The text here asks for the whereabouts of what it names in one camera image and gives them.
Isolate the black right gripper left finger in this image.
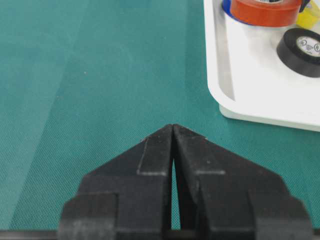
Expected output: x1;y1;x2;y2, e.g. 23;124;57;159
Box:
57;124;173;240

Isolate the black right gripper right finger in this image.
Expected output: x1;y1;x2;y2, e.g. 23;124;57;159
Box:
173;124;313;240

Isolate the black tape roll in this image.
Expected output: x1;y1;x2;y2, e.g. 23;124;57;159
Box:
276;28;320;78

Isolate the blue tape roll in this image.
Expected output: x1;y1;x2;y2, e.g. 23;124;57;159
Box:
221;0;247;25

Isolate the red tape roll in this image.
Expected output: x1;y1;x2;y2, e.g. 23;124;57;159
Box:
230;0;302;27

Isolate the yellow tape roll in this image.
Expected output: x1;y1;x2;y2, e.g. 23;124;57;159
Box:
296;0;320;30

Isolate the white plastic case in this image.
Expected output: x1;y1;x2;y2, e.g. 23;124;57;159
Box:
203;0;320;132

